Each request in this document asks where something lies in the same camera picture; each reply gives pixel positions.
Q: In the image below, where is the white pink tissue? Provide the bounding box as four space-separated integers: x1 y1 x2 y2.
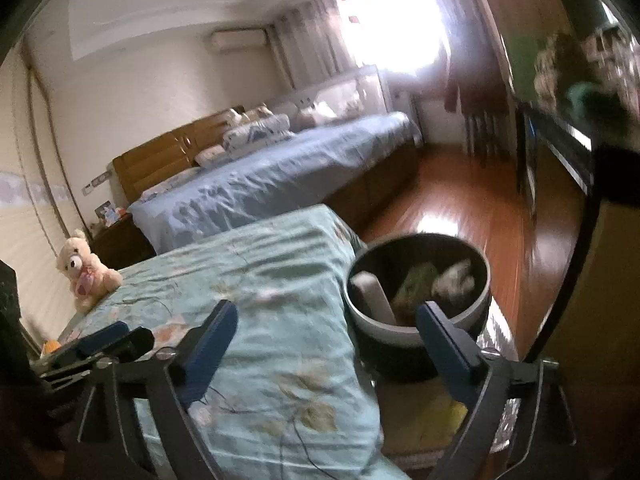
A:
432 259 476 297

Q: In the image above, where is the blue patterned folded quilt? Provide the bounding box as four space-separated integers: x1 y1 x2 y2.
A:
222 114 296 150

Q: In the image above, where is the black low cabinet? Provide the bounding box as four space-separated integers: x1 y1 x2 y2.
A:
515 105 596 241

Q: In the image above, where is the black grey trash bin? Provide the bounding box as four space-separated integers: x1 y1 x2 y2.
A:
344 232 493 383

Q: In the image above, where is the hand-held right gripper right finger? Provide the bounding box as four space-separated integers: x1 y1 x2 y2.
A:
415 301 576 480

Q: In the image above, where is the dark wooden nightstand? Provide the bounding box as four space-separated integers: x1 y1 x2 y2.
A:
90 212 156 263

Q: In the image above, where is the brown wooden headboard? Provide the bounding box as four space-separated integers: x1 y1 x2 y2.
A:
111 106 246 203

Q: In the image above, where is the pink plush toy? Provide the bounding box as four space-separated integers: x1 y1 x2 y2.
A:
295 101 336 128

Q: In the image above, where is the white baby crib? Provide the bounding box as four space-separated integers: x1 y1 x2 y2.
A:
272 65 391 126

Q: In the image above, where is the grey curtain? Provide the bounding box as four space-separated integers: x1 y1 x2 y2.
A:
442 35 496 156
267 0 358 91

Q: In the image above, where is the wall switch panel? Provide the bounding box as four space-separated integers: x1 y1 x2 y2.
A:
81 172 112 197

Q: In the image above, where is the white air conditioner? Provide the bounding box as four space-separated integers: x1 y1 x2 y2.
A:
210 27 268 52

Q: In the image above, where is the white pillow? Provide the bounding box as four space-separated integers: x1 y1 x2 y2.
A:
194 146 227 168

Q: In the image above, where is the white sliding wardrobe door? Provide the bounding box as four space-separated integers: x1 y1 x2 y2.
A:
0 40 86 356

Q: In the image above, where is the tall wooden wardrobe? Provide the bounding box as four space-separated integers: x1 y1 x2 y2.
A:
460 0 566 171

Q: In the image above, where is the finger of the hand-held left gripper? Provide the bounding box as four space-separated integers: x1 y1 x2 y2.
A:
60 327 156 376
47 321 130 368

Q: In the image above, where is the green box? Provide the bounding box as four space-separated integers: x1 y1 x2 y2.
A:
392 260 441 311

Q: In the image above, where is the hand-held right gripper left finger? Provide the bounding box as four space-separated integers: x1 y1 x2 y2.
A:
67 300 240 480

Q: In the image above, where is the bright window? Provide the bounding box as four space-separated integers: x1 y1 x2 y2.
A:
340 0 451 78

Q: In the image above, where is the green floral tablecloth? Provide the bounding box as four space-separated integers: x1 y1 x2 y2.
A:
37 205 416 480

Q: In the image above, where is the small picture frame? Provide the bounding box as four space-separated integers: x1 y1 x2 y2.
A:
94 200 118 226

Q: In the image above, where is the dark hanging jacket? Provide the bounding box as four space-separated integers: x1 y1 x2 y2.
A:
442 75 463 113

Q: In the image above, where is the bed with blue sheet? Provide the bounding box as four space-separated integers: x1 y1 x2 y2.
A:
129 111 421 256

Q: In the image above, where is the white tissue pack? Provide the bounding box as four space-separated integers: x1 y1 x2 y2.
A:
350 271 398 322

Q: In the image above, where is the cream teddy bear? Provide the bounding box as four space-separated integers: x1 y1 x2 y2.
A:
55 230 124 313

